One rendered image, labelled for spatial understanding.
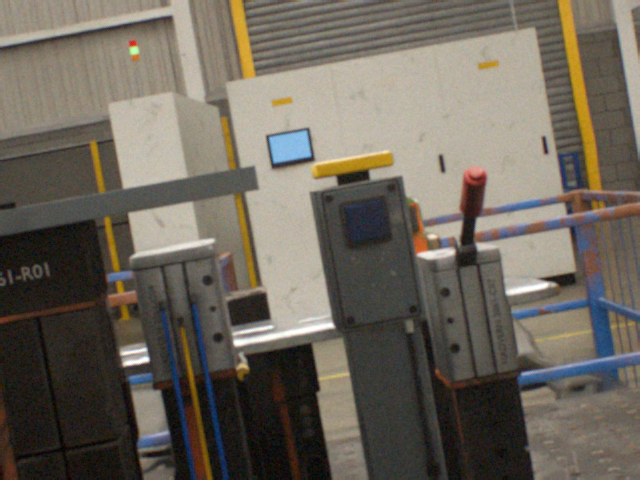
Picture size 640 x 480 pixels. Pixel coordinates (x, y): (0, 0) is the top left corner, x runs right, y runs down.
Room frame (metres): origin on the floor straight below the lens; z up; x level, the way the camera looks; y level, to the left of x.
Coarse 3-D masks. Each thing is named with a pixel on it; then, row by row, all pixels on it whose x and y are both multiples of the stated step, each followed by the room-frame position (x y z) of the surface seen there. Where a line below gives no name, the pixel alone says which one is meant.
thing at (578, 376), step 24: (576, 192) 4.14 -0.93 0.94; (600, 192) 3.85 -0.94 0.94; (624, 192) 3.60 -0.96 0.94; (456, 216) 4.16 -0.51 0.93; (480, 216) 4.16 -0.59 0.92; (576, 216) 3.00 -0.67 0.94; (600, 216) 3.00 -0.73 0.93; (624, 216) 3.00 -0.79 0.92; (480, 240) 3.00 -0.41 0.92; (600, 288) 4.14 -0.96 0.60; (528, 312) 4.16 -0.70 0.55; (552, 312) 4.16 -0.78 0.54; (600, 312) 4.14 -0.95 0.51; (624, 312) 3.78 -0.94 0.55; (528, 336) 3.50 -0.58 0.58; (600, 336) 4.14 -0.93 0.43; (528, 360) 3.41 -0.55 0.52; (552, 360) 3.62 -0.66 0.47; (576, 360) 3.80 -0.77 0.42; (600, 360) 3.00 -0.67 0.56; (624, 360) 3.00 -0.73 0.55; (528, 384) 3.50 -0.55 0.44; (552, 384) 3.21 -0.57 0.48; (576, 384) 3.15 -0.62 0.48; (600, 384) 3.48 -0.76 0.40; (624, 384) 3.70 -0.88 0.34
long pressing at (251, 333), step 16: (512, 288) 1.23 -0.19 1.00; (528, 288) 1.19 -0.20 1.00; (544, 288) 1.19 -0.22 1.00; (560, 288) 1.22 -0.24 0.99; (512, 304) 1.19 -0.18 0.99; (272, 320) 1.33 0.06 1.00; (288, 320) 1.30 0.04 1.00; (304, 320) 1.28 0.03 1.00; (320, 320) 1.25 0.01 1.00; (240, 336) 1.24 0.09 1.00; (256, 336) 1.18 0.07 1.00; (272, 336) 1.18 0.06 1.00; (288, 336) 1.18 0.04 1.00; (304, 336) 1.18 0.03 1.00; (320, 336) 1.18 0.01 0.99; (336, 336) 1.18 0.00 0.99; (128, 352) 1.28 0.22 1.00; (144, 352) 1.28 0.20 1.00; (240, 352) 1.17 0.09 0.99; (256, 352) 1.17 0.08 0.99; (128, 368) 1.17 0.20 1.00; (144, 368) 1.17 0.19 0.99
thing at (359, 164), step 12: (360, 156) 0.91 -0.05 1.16; (372, 156) 0.91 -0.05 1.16; (384, 156) 0.91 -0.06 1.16; (312, 168) 0.95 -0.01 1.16; (324, 168) 0.91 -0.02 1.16; (336, 168) 0.91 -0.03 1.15; (348, 168) 0.91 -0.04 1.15; (360, 168) 0.91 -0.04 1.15; (372, 168) 0.91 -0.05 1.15; (348, 180) 0.93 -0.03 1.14; (360, 180) 0.93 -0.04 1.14
